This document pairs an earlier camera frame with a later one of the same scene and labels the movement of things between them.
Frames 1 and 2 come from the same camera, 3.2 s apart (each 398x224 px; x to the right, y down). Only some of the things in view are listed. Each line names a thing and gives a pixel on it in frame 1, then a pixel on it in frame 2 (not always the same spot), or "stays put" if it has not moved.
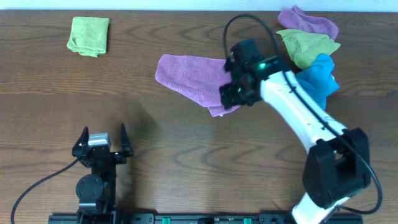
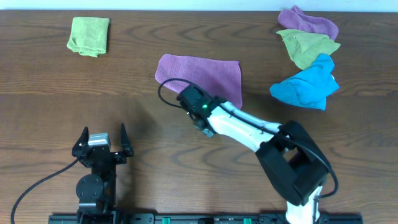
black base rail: (198, 219) stays put
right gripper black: (227, 98) → (208, 134)
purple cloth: (199, 79) stays put
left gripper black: (121, 158) stays put
